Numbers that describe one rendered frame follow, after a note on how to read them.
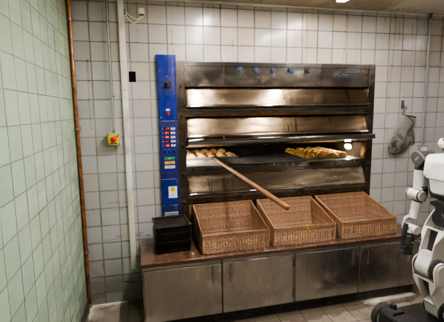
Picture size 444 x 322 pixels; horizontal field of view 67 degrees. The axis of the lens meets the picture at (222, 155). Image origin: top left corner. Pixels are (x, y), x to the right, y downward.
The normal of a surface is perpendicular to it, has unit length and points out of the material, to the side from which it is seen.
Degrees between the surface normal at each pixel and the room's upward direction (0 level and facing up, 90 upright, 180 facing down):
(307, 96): 70
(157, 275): 90
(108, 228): 90
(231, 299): 90
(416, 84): 90
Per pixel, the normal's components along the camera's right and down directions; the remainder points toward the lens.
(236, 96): 0.21, -0.22
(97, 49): 0.22, 0.13
